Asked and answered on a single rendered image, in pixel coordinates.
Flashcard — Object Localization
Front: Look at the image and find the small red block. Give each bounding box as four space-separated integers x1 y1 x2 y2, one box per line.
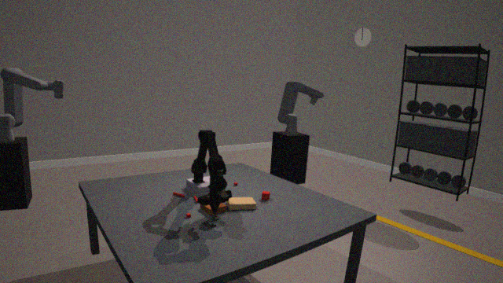
262 191 270 200

